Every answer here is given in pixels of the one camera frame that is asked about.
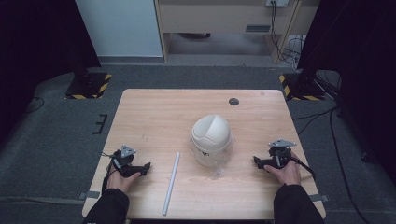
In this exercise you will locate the grey tape strip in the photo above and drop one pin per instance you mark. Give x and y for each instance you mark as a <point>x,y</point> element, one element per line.
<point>89,195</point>
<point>320,198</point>

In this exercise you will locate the black curtain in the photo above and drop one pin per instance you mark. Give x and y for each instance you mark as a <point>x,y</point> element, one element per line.
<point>358,62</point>
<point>37,46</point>

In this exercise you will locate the black stand base striped tape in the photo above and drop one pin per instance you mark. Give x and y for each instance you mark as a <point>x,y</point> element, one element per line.
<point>302,88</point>
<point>88,86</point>

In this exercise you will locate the white panel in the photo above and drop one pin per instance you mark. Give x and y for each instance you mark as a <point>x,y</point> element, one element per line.
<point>120,28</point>

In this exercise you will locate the person's left hand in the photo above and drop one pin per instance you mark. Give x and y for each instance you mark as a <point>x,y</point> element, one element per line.
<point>121,182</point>

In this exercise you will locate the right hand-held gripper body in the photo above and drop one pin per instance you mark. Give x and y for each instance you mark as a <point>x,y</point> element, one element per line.
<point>279,154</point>

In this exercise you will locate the person's right hand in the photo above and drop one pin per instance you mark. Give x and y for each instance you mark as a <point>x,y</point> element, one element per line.
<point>288,174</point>

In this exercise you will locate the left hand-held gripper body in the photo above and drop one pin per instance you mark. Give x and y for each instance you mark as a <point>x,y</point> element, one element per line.
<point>125,160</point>

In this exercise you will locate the long light grey rod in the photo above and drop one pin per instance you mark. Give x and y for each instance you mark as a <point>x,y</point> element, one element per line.
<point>171,183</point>

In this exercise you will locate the white swing-lid trash can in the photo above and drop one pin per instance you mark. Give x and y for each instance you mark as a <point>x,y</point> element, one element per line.
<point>211,133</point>

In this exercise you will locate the round grey table grommet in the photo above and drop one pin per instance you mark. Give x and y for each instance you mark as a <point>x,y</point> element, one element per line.
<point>233,101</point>

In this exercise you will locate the grey wall socket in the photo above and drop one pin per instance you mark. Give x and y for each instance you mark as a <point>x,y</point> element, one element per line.
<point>277,2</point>

